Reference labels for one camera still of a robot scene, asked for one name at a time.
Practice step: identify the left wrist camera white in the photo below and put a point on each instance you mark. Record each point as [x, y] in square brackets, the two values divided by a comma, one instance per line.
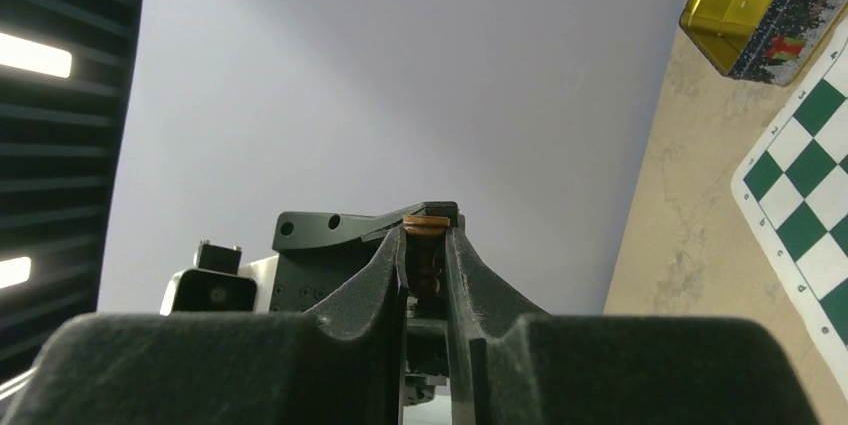
[219, 281]

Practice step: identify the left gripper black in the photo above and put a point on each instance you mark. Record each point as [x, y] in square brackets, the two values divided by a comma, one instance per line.
[310, 266]

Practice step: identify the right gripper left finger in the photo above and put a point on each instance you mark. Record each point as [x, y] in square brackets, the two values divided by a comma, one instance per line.
[340, 362]

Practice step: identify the gold tin white pieces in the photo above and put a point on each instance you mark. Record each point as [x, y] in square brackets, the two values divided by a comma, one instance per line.
[763, 41]

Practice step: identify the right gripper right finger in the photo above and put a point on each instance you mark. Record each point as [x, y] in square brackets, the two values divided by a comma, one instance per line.
[513, 363]

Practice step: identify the green white chess mat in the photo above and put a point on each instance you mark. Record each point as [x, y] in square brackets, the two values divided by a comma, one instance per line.
[792, 191]

